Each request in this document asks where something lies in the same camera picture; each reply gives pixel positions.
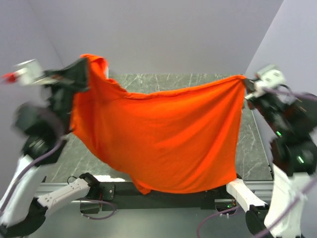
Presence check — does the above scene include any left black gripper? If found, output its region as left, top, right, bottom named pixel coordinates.
left=45, top=56, right=94, bottom=129

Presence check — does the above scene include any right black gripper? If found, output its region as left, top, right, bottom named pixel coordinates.
left=241, top=75, right=289, bottom=130

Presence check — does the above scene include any orange t shirt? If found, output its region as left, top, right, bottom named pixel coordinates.
left=71, top=54, right=245, bottom=194

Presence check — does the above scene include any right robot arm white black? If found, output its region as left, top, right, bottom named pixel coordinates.
left=217, top=78, right=317, bottom=238

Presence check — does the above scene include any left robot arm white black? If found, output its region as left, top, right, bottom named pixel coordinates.
left=0, top=58, right=101, bottom=238

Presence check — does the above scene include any black base crossbar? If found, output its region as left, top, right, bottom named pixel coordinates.
left=100, top=182, right=232, bottom=210

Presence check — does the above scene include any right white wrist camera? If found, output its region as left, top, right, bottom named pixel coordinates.
left=254, top=64, right=286, bottom=92

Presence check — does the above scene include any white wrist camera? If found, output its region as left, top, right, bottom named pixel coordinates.
left=2, top=59, right=44, bottom=86
left=254, top=64, right=286, bottom=92

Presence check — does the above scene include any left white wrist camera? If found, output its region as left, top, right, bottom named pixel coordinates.
left=2, top=59, right=44, bottom=86

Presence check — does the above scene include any aluminium rail frame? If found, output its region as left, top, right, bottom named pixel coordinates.
left=14, top=74, right=298, bottom=238

